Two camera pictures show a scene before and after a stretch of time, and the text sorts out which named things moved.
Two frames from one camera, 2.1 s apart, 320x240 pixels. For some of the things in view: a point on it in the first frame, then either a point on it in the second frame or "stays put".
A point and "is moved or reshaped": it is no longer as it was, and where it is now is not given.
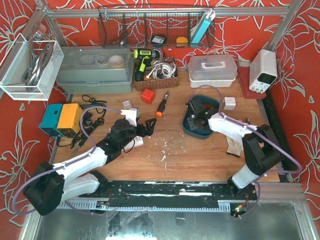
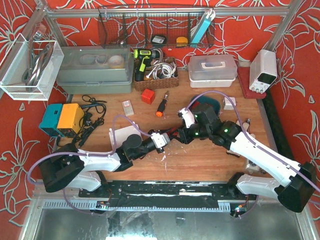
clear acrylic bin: (29, 70) stays put
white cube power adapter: (229, 103) stays put
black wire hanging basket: (154, 27) stays put
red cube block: (148, 96) stays put
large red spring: (208, 106) is moved or reshaped
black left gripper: (141, 129) -> (161, 148)
